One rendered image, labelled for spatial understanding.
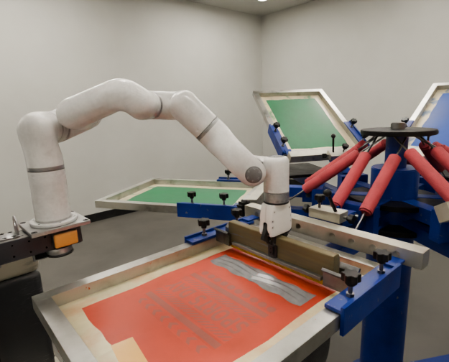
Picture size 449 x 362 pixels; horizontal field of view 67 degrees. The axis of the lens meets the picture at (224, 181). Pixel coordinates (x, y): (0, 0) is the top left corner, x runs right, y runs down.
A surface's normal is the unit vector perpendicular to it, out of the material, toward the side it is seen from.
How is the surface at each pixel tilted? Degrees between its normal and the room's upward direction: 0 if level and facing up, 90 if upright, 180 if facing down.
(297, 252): 90
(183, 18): 90
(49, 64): 90
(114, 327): 0
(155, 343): 0
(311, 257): 90
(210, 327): 0
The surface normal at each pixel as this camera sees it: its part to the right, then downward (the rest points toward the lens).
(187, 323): -0.04, -0.98
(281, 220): 0.64, 0.18
